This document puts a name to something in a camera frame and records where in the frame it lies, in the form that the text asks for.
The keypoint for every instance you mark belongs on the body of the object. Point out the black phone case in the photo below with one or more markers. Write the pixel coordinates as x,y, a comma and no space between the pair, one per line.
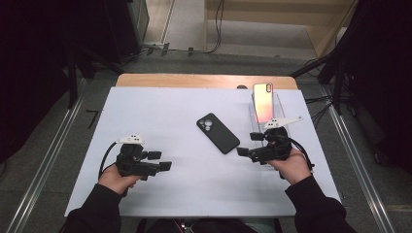
220,134

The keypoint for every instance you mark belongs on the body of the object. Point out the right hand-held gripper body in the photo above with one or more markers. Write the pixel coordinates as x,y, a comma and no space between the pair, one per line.
277,147

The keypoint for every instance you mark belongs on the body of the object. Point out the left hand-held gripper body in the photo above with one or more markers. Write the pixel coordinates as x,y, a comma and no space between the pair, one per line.
131,165

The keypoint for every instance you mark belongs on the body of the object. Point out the person's left hand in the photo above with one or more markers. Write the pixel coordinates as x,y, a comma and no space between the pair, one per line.
113,179

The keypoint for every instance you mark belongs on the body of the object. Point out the wooden shelf unit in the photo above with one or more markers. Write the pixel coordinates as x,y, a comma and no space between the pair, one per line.
324,32

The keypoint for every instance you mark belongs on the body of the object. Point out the metal floor rail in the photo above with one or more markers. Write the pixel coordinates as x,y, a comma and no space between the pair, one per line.
45,168
359,168

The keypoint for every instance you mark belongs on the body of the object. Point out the black cabinet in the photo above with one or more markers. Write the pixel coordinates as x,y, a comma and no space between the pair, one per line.
113,26

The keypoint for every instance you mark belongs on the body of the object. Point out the pink iridescent phone case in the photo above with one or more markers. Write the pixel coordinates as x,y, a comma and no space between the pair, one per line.
263,103

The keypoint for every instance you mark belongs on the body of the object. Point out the black curtain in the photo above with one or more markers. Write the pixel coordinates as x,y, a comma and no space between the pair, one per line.
32,64
382,81

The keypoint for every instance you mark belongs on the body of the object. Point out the wooden table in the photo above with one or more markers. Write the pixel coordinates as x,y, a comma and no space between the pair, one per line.
194,81

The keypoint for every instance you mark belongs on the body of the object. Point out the black stand legs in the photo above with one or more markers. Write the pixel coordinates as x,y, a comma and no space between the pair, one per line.
338,84
73,81

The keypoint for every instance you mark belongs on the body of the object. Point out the white board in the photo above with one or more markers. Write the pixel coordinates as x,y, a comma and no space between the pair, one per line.
149,113

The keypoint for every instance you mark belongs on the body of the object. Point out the clear plastic rack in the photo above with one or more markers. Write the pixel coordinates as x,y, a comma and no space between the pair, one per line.
279,106

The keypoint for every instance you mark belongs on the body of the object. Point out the person's right hand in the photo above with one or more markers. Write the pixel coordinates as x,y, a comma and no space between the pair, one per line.
294,168

